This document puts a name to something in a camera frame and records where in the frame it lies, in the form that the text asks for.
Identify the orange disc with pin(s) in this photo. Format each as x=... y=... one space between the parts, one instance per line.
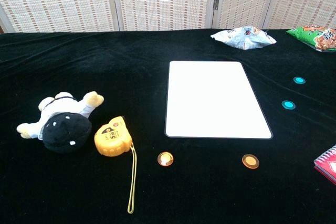
x=165 y=159
x=250 y=161

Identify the teal disc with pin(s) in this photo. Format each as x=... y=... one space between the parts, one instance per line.
x=288 y=104
x=299 y=80

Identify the white rectangular board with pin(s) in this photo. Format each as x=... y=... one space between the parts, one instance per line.
x=210 y=98

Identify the black velvet tablecloth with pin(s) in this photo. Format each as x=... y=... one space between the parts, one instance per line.
x=105 y=72

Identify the yellow tape measure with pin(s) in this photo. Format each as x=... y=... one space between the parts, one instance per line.
x=111 y=138

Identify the white crumpled snack bag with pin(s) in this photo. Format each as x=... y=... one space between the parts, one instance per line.
x=244 y=39

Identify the metal screen hinge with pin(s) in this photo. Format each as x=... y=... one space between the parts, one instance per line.
x=215 y=3

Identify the white and black plush toy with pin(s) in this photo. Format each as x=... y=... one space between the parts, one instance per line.
x=65 y=132

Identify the green snack bag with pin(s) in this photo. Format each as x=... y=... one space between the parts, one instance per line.
x=315 y=36

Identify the red spiral notebook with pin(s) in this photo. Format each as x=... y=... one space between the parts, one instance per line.
x=329 y=165

